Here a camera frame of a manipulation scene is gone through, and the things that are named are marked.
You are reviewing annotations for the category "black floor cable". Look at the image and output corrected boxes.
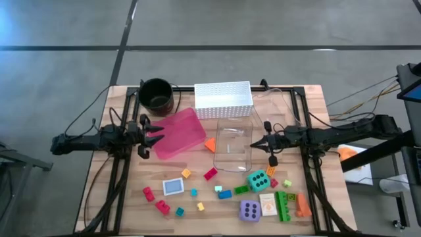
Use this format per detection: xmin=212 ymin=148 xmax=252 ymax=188
xmin=326 ymin=75 xmax=398 ymax=108

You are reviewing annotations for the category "white orange card box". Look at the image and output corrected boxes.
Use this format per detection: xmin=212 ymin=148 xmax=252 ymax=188
xmin=259 ymin=192 xmax=278 ymax=217

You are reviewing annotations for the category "brown cable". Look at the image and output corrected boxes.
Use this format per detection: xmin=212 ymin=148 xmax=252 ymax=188
xmin=84 ymin=156 xmax=111 ymax=228

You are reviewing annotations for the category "white paper sheet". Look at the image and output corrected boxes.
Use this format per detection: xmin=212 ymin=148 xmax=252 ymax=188
xmin=337 ymin=144 xmax=374 ymax=186

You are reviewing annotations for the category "white rounded object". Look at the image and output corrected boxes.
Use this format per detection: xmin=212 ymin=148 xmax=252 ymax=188
xmin=378 ymin=174 xmax=410 ymax=194

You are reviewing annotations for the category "yellow floor cable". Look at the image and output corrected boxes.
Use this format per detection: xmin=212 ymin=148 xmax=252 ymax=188
xmin=330 ymin=80 xmax=401 ymax=117

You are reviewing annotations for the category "pink translucent plastic tray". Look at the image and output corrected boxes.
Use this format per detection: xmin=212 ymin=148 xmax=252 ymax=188
xmin=148 ymin=107 xmax=207 ymax=161

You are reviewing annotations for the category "black round bucket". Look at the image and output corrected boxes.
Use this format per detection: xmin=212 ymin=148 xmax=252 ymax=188
xmin=137 ymin=78 xmax=174 ymax=117

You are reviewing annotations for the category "teal foam die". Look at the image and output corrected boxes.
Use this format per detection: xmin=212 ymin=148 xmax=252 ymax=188
xmin=246 ymin=169 xmax=271 ymax=194

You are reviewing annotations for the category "grey metal stand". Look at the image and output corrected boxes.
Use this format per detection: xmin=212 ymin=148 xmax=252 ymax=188
xmin=0 ymin=141 xmax=53 ymax=237

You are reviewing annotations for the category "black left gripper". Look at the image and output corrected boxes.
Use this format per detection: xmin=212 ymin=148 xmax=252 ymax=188
xmin=128 ymin=114 xmax=165 ymax=160

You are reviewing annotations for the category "grey computer cart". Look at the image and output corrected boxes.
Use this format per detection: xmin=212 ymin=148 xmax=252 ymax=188
xmin=396 ymin=62 xmax=421 ymax=195

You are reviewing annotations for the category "orange wedge block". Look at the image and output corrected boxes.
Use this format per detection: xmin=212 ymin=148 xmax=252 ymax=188
xmin=203 ymin=137 xmax=217 ymax=154

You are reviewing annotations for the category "red two-stud toy block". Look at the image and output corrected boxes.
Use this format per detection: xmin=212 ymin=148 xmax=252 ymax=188
xmin=203 ymin=167 xmax=218 ymax=181

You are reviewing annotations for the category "long green toy block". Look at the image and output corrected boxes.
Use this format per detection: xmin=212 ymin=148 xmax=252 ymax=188
xmin=275 ymin=190 xmax=292 ymax=223

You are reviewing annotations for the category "blue laptop screen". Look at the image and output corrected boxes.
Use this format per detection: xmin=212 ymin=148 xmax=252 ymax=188
xmin=397 ymin=78 xmax=421 ymax=103

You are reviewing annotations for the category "white perforated metal basket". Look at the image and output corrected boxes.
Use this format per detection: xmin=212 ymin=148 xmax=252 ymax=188
xmin=193 ymin=80 xmax=254 ymax=120

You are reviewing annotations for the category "clear plastic bin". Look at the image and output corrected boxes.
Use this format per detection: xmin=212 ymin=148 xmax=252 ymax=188
xmin=251 ymin=88 xmax=299 ymax=141
xmin=212 ymin=117 xmax=254 ymax=173

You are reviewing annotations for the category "black diagonal beam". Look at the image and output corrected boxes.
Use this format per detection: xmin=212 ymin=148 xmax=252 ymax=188
xmin=340 ymin=130 xmax=416 ymax=174

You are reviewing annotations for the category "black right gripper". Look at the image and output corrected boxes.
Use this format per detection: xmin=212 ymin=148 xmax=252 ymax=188
xmin=249 ymin=121 xmax=287 ymax=167

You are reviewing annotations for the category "orange object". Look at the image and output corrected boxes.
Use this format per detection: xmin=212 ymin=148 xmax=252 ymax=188
xmin=338 ymin=147 xmax=359 ymax=162

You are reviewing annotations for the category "large orange slope block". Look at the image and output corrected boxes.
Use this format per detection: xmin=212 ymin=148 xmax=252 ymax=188
xmin=295 ymin=192 xmax=312 ymax=218

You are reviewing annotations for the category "purple foam die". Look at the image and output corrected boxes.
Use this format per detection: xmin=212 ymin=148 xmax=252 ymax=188
xmin=239 ymin=199 xmax=262 ymax=223

